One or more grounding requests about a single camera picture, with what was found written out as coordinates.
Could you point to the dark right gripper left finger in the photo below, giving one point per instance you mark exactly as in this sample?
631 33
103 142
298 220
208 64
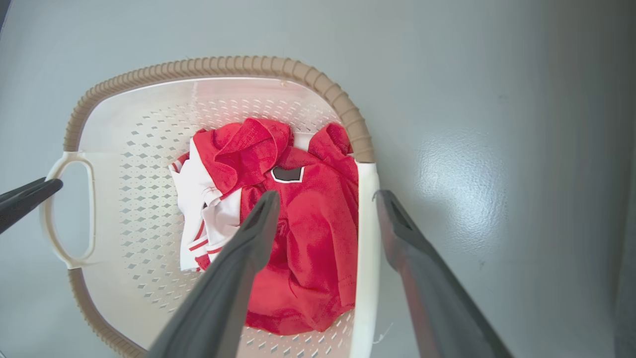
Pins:
233 278

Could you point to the red white sports jersey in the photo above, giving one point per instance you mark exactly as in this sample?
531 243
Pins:
318 238

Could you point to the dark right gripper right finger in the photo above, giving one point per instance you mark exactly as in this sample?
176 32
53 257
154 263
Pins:
432 288

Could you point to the white perforated laundry basket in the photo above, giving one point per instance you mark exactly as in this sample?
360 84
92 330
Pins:
144 199

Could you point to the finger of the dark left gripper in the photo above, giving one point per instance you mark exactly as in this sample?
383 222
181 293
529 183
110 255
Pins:
25 206
20 191

